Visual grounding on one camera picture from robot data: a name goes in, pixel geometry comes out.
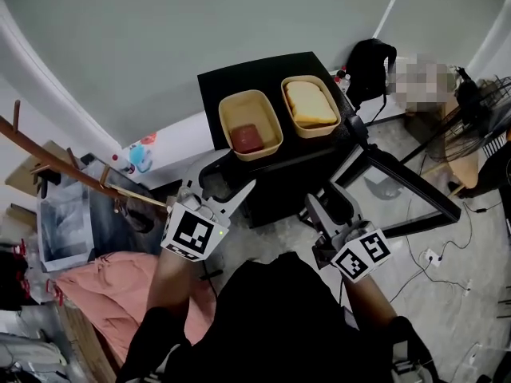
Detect yellow bread slices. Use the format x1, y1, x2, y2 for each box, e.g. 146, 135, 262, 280
285, 81, 338, 129

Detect person's right forearm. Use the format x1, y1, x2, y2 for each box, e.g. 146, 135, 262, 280
343, 273, 399, 331

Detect person's left forearm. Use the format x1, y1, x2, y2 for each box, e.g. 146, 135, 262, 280
147, 249, 205, 323

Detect brown cardboard sheet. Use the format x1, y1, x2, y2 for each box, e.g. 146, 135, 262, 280
4, 140, 77, 199

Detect person's black clothing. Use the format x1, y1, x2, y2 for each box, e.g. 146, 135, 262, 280
119, 251, 441, 383

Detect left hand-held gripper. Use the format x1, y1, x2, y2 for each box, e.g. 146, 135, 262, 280
160, 149, 257, 263

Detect wooden coat rack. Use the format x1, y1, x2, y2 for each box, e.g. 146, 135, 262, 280
0, 100, 169, 215

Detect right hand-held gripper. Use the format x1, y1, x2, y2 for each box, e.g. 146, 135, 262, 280
304, 183, 394, 284

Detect red food block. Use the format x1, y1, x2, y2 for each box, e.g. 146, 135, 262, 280
229, 124, 266, 155

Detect pack of clear water bottles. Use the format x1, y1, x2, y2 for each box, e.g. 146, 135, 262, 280
14, 241, 67, 309

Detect wooden slatted bench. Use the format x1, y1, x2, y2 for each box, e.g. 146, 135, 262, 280
55, 301, 125, 383

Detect white bag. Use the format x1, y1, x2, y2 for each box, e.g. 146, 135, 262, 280
386, 52, 457, 113

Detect pink padded cushion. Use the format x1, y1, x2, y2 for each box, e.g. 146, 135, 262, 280
55, 251, 219, 371

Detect black standing fan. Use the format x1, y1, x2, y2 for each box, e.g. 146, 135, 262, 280
398, 68, 511, 168

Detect plastic-wrapped picture frame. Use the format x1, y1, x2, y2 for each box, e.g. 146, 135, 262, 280
38, 185, 97, 273

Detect white waist-worn device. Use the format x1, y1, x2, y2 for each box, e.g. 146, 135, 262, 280
393, 356, 437, 383

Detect black backpack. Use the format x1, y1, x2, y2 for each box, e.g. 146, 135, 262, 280
346, 38, 398, 109

